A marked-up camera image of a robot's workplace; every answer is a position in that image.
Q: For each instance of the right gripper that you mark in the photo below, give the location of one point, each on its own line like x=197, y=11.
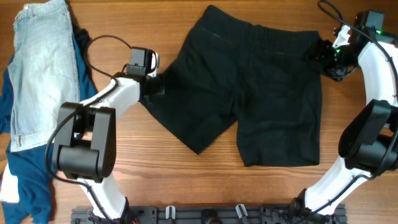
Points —
x=322, y=50

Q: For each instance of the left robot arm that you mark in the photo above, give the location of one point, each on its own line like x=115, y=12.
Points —
x=84, y=143

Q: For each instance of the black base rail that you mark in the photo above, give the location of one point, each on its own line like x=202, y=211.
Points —
x=266, y=214

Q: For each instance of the black shorts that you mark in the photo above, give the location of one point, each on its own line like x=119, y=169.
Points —
x=228, y=72

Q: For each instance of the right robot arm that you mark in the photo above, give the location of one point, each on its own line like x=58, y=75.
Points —
x=368, y=146

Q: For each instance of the light blue denim shorts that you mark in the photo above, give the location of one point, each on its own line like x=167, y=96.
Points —
x=43, y=72

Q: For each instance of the small black garment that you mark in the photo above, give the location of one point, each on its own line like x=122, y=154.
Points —
x=82, y=38

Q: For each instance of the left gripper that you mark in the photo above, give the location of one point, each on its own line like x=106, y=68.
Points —
x=161, y=86

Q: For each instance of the dark blue shirt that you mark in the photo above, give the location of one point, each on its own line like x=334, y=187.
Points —
x=33, y=177

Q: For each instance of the white cloth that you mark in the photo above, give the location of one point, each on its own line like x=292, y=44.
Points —
x=9, y=187

